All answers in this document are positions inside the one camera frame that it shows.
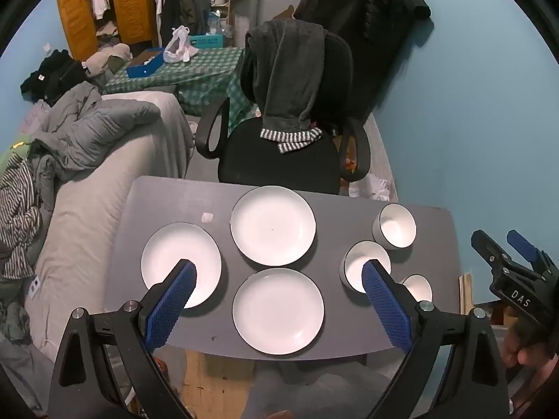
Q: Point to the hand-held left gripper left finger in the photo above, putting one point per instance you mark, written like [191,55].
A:
[172,303]

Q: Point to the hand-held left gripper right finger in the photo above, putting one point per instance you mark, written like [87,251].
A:
[386,310]

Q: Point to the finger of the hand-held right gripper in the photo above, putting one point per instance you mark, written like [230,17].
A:
[491,251]
[522,244]

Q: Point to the white bowl black rim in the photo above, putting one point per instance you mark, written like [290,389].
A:
[356,262]
[396,227]
[418,289]

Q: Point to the white plate black rim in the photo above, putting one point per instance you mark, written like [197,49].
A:
[278,310]
[273,225]
[174,248]

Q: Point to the person's right hand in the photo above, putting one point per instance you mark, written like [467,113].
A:
[535,353]

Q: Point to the wooden plank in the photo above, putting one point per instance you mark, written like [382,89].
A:
[466,292]

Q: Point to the small paper sticker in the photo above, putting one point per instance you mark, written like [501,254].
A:
[207,217]

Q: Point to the bed with grey sheet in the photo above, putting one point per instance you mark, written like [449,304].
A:
[83,235]

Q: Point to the white crumpled bag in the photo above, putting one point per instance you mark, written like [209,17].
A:
[371,187]

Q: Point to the white tag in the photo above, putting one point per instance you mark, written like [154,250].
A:
[35,287]

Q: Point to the black office chair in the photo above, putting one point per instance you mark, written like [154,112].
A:
[270,166]

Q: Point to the striped shirt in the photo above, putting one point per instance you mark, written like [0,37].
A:
[17,222]

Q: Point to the grey duvet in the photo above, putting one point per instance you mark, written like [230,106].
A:
[87,126]

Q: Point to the green cloth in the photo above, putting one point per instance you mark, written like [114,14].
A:
[13,152]

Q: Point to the green checkered tablecloth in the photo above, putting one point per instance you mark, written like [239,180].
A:
[205,74]

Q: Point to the blue flat box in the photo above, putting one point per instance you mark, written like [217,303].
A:
[146,66]

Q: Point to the beige clothing pile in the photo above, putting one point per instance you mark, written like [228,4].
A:
[107,59]

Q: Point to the dark grey striped-cuff sweatpants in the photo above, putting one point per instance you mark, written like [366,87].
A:
[284,74]

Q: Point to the black hanging jacket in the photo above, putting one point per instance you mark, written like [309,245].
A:
[362,30]

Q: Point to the white plastic bag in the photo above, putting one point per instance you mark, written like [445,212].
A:
[177,48]

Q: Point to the blue and white carton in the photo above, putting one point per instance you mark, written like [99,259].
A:
[207,41]

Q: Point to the clear water bottle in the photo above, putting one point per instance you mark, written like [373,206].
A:
[216,24]

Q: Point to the dark clothes on rack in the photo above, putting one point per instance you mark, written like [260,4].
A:
[181,4]

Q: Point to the wooden wardrobe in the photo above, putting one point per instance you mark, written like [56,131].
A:
[78,13]

